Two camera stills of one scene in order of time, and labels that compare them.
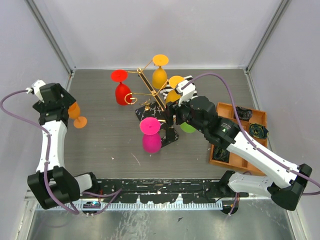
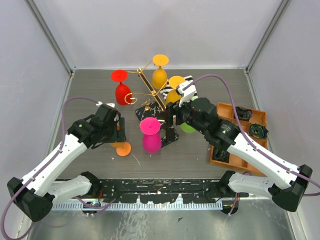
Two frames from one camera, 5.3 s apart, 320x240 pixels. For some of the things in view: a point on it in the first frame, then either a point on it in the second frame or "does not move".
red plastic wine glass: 120,76 does not move
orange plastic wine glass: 74,112 → 123,148
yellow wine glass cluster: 159,76 does not move
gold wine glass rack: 154,107 does not move
